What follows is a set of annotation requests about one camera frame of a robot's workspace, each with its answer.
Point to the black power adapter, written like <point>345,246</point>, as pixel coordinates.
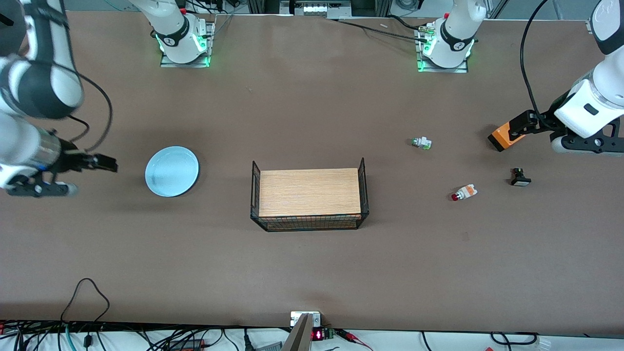
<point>187,345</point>

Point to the silver metal bracket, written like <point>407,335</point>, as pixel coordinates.
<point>297,318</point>

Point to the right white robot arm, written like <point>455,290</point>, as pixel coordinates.
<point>19,141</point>

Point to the light blue round plate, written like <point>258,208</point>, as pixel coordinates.
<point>171,171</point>

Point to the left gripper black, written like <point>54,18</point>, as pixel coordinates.
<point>540,122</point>

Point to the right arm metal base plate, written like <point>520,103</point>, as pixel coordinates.
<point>210,46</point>

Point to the green push button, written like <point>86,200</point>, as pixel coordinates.
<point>422,143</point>

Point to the grey flat bar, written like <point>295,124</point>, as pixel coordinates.
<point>298,339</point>

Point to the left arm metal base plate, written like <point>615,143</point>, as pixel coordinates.
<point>423,66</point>

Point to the black push button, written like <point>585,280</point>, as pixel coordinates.
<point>519,179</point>

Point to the wooden board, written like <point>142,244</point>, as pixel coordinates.
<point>309,192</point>

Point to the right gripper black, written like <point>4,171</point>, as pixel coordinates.
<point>69,161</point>

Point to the red push button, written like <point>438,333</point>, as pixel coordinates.
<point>464,192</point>

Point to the red clip lead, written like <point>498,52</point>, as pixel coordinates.
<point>353,338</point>

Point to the small red LED display board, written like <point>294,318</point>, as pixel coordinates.
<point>319,334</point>

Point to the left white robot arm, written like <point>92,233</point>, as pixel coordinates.
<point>587,109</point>

